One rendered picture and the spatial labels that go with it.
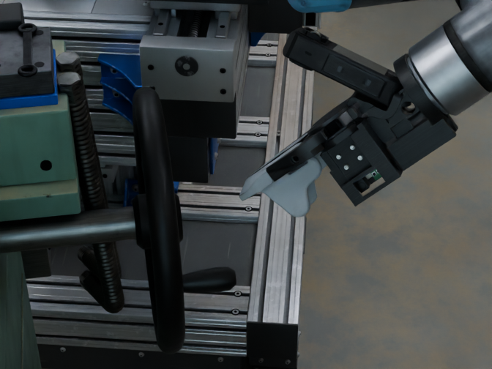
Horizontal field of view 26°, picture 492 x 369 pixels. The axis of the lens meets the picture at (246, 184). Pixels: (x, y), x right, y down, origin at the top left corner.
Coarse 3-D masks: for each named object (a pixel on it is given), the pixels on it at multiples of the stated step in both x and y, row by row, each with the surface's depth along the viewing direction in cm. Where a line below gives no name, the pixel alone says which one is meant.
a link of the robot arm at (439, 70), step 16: (432, 32) 95; (416, 48) 95; (432, 48) 94; (448, 48) 93; (416, 64) 94; (432, 64) 93; (448, 64) 93; (464, 64) 92; (432, 80) 93; (448, 80) 93; (464, 80) 93; (432, 96) 94; (448, 96) 94; (464, 96) 94; (480, 96) 95; (448, 112) 95
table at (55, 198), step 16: (0, 192) 110; (16, 192) 110; (32, 192) 110; (48, 192) 110; (64, 192) 110; (0, 208) 110; (16, 208) 110; (32, 208) 110; (48, 208) 111; (64, 208) 111; (80, 208) 112
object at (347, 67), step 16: (304, 32) 98; (288, 48) 98; (304, 48) 97; (320, 48) 97; (336, 48) 98; (304, 64) 98; (320, 64) 97; (336, 64) 97; (352, 64) 97; (368, 64) 98; (336, 80) 97; (352, 80) 97; (368, 80) 97; (384, 80) 96; (368, 96) 97; (384, 96) 97
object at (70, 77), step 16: (64, 64) 111; (80, 64) 112; (64, 80) 108; (80, 80) 108; (80, 96) 109; (80, 112) 110; (80, 128) 112; (80, 144) 113; (80, 160) 115; (96, 160) 116; (80, 176) 117; (96, 176) 117; (96, 192) 118; (96, 208) 119; (80, 256) 147; (96, 256) 125; (112, 256) 126; (96, 272) 139; (112, 272) 127; (96, 288) 138; (112, 288) 128; (112, 304) 130
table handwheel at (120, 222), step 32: (160, 128) 105; (160, 160) 103; (160, 192) 102; (0, 224) 113; (32, 224) 113; (64, 224) 113; (96, 224) 113; (128, 224) 114; (160, 224) 102; (160, 256) 102; (160, 288) 103; (160, 320) 106
